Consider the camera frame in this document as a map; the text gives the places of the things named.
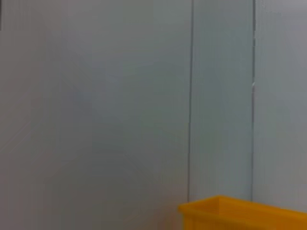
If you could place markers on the yellow plastic storage bin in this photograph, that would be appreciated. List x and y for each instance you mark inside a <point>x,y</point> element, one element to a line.
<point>239,215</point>

